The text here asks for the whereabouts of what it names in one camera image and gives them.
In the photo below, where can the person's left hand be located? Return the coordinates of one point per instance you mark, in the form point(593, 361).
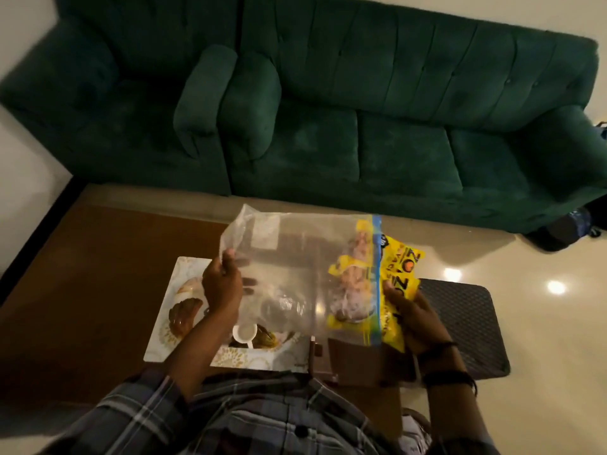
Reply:
point(223, 289)

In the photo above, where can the person's right hand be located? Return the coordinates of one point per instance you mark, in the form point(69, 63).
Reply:
point(422, 326)

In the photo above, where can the yellow snack packet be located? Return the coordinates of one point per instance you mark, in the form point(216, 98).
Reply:
point(403, 258)
point(396, 326)

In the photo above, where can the leaf print serving tray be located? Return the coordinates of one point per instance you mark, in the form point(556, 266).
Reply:
point(182, 312)

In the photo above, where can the white ceramic cup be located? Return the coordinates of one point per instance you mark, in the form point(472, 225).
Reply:
point(245, 332)

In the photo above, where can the clear zip bag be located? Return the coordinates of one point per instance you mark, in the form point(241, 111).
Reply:
point(284, 260)

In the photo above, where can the brown plastic tray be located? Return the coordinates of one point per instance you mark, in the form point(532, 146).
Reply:
point(360, 364)

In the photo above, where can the floral placemat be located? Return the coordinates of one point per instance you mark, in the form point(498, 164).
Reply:
point(159, 345)

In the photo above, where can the person's left forearm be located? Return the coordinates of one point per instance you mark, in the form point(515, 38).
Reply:
point(199, 355)

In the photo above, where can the person's right forearm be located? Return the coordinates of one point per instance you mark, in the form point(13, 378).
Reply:
point(455, 412)

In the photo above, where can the thin black wristband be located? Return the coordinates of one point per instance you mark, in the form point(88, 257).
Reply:
point(436, 349)

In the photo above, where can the black plastic stool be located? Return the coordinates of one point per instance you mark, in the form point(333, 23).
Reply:
point(469, 326)

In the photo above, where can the round metal waste bin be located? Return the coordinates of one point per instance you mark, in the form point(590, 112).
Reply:
point(416, 421)

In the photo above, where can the crumpled paper trash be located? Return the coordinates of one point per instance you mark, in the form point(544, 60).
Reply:
point(412, 433)

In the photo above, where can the brown wooden table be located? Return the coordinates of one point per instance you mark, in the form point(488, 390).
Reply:
point(95, 279)

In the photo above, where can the plaid shirt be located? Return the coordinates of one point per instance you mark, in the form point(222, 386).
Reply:
point(261, 417)

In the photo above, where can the black and blue backpack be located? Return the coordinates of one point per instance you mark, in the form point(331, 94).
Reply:
point(559, 229)

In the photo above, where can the long green sofa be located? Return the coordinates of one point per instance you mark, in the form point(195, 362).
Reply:
point(403, 127)

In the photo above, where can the black bag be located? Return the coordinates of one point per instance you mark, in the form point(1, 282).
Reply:
point(598, 213)

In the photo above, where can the green armchair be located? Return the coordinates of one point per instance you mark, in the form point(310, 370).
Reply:
point(104, 99)

